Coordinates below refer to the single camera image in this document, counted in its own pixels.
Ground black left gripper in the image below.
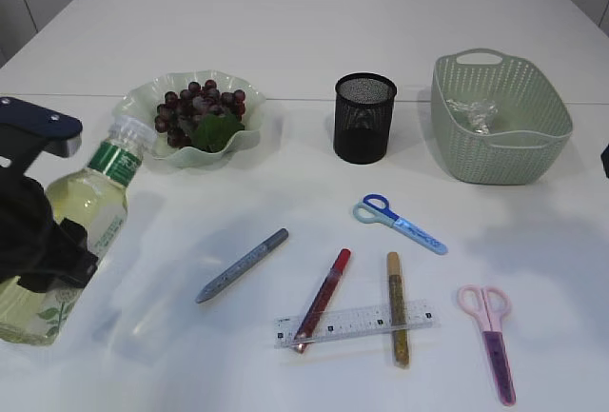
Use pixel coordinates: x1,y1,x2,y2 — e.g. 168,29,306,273
1,125,98,292

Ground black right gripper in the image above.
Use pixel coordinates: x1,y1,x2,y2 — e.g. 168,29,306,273
600,146,609,175

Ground green tea plastic bottle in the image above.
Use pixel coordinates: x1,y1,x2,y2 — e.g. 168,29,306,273
1,115,157,345

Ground clear plastic sheet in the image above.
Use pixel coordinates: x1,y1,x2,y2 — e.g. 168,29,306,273
446,99,498,135

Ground pink capped scissors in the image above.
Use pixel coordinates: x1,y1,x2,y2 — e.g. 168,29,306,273
457,284,516,406

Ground purple artificial grape bunch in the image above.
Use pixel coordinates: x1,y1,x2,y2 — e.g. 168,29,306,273
154,79,246,153

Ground blue capped scissors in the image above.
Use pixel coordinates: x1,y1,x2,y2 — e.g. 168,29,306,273
352,193,448,255

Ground green plastic woven basket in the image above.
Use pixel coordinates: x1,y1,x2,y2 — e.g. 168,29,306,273
430,49,573,186

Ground silver glitter pen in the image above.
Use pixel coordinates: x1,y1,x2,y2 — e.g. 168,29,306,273
195,227,289,304

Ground clear plastic ruler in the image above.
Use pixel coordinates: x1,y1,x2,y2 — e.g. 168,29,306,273
273,300,439,348

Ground red glitter pen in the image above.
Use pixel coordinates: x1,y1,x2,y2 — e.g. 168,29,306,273
293,248,351,354

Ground black mesh pen holder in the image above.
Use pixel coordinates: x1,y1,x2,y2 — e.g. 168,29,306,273
333,72,397,165

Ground gold glitter pen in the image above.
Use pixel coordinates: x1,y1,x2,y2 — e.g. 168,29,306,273
387,252,410,368

